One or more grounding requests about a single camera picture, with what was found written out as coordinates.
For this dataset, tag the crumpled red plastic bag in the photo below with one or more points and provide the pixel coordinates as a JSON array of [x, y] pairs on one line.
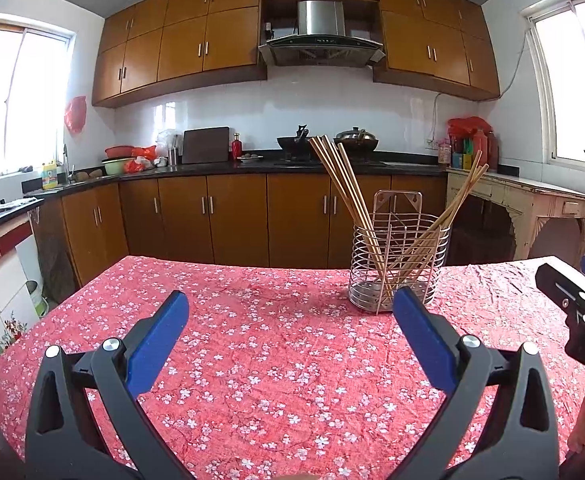
[[140, 160]]

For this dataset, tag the black wok with lid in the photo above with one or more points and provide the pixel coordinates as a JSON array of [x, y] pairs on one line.
[[292, 144]]

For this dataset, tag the clear plastic bag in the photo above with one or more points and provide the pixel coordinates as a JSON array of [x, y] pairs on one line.
[[167, 139]]

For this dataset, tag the large sliding window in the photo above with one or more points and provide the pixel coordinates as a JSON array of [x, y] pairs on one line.
[[27, 105]]

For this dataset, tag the white cloth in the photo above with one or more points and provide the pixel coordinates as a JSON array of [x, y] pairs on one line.
[[12, 204]]

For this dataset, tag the worn white wooden table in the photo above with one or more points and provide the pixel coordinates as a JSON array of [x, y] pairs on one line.
[[522, 200]]

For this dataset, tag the bundle of wooden chopsticks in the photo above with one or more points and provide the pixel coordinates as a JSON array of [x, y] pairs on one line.
[[353, 195]]

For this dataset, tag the green plastic basin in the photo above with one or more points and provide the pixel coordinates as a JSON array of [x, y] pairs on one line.
[[115, 167]]

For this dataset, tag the yellow detergent bottle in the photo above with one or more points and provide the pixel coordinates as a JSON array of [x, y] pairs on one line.
[[50, 177]]

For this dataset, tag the tiled side counter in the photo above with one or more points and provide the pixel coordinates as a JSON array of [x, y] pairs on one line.
[[2, 270]]

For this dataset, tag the red floral tablecloth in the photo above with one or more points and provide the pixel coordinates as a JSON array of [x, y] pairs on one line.
[[282, 360]]

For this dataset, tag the red plastic basin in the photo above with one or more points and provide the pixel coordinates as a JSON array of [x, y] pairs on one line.
[[119, 152]]

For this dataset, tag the wooden base cabinets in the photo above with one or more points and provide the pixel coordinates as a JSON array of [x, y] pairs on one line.
[[237, 220]]

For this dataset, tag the red glass bottle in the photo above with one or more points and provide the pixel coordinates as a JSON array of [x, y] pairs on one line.
[[237, 149]]

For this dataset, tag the dark wooden cutting board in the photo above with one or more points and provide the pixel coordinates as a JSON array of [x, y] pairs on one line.
[[205, 145]]

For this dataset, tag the wooden wall cabinets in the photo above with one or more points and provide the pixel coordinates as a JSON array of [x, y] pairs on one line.
[[187, 50]]

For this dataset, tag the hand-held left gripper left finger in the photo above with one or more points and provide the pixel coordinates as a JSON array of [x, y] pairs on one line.
[[162, 330]]

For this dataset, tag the steel sink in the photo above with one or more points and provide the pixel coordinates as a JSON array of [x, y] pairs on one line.
[[80, 184]]

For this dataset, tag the red sauce bottle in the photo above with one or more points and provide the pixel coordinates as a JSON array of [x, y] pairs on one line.
[[479, 147], [493, 152]]

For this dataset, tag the white plastic bucket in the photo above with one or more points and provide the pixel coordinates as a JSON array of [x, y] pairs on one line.
[[36, 300]]

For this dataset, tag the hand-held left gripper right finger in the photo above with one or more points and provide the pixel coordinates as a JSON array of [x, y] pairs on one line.
[[422, 330]]

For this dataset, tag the metal faucet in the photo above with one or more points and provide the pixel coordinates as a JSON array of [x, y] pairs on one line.
[[65, 165]]

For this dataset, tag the steel range hood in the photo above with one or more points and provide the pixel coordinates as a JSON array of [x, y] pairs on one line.
[[320, 20]]

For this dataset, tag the pink labelled bottle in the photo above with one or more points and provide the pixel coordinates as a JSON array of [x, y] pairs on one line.
[[444, 154]]

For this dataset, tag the wok with metal lid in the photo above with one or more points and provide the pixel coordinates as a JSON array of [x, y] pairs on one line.
[[356, 141]]

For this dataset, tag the black gas stove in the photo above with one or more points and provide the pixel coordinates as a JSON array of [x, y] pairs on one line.
[[297, 162]]

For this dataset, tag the red hanging plastic bag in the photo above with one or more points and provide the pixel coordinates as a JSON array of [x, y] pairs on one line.
[[76, 116]]

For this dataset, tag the red bag over bottles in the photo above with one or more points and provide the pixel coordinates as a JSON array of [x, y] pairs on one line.
[[467, 125]]

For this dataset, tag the white plate with food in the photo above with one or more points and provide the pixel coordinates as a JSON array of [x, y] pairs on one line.
[[250, 158]]

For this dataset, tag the black kitchen countertop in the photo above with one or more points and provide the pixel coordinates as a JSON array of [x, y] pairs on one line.
[[212, 165]]

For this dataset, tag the metal cup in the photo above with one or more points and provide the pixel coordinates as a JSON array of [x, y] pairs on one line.
[[173, 156]]

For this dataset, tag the colourful carton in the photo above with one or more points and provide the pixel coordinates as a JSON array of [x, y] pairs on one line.
[[461, 157]]

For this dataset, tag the small sliding window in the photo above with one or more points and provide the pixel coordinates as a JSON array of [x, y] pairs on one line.
[[577, 95]]

